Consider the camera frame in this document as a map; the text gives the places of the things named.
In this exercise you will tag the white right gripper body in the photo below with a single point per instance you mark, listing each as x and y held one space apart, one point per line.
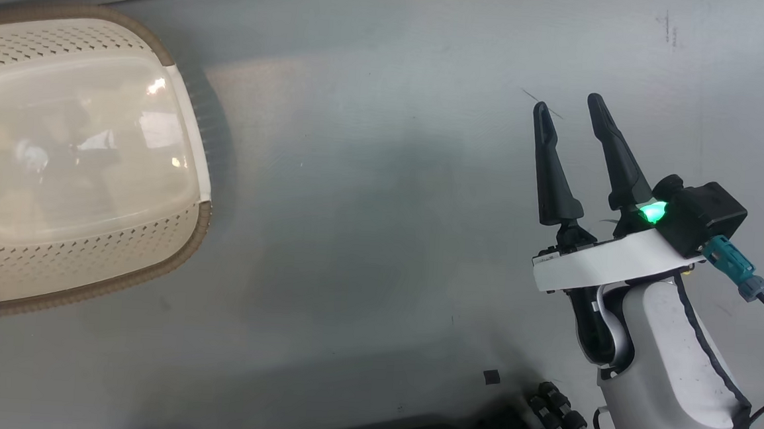
611 258

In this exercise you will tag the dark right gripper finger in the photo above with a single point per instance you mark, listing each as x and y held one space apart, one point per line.
623 169
556 185

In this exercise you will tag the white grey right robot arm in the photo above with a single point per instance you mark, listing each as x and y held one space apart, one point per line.
670 378

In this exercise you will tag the cream perforated laundry basket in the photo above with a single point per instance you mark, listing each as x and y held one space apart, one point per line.
80 156

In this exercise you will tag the small black square marker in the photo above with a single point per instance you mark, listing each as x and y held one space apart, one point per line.
491 377

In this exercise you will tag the black roller omni wheel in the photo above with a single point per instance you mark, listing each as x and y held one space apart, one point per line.
575 425

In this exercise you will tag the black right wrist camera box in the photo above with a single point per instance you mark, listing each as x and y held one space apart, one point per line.
704 214

